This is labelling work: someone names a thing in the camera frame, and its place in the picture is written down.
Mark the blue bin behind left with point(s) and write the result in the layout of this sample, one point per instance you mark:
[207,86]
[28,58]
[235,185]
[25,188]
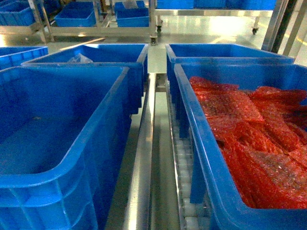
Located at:
[133,56]

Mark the blue bin behind right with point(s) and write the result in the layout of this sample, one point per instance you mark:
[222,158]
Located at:
[215,54]

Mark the steel shelf rack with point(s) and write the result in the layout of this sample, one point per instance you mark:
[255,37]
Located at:
[153,188]

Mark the blue bin with red contents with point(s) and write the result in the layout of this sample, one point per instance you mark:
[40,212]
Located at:
[229,211]

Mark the empty blue bin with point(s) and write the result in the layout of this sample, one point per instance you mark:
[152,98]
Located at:
[62,137]

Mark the red bubble wrap bags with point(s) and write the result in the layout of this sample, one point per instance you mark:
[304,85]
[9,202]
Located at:
[262,135]

